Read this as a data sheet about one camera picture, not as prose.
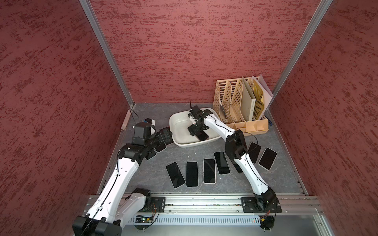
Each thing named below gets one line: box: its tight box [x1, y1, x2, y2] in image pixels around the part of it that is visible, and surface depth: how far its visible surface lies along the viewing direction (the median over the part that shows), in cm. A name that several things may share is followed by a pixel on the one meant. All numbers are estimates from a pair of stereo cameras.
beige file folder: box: [241, 76, 256, 122], surface depth 92 cm
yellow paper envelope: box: [252, 78, 265, 120], surface depth 97 cm
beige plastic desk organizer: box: [212, 78, 269, 137], surface depth 103 cm
